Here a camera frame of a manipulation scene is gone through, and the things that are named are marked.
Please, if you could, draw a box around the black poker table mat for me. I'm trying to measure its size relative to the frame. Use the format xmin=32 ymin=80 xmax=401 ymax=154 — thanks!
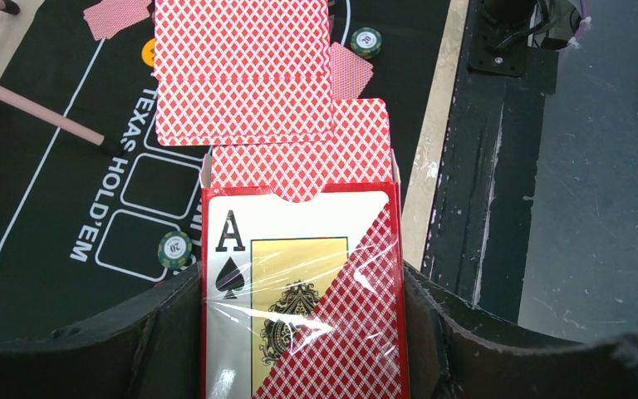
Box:
xmin=0 ymin=0 xmax=455 ymax=348

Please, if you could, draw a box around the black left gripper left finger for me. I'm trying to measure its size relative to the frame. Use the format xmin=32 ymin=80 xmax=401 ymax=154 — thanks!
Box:
xmin=0 ymin=266 xmax=201 ymax=398

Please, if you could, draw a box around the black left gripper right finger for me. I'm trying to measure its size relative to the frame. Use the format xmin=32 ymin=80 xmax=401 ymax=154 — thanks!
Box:
xmin=404 ymin=264 xmax=638 ymax=398

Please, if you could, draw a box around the pink music stand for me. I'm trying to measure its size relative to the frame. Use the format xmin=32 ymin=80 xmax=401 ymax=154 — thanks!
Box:
xmin=0 ymin=0 xmax=125 ymax=155

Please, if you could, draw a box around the single playing card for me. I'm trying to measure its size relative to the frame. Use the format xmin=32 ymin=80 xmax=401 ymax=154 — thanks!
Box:
xmin=154 ymin=0 xmax=334 ymax=146

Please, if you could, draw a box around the single green poker chip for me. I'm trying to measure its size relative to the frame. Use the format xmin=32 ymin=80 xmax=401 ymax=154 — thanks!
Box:
xmin=157 ymin=230 xmax=192 ymax=270

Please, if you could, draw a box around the yellow big blind button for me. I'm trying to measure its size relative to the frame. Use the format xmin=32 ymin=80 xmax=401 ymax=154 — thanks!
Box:
xmin=140 ymin=38 xmax=155 ymax=67

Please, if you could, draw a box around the playing card deck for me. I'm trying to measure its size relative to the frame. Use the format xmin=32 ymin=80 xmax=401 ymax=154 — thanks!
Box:
xmin=199 ymin=98 xmax=410 ymax=398

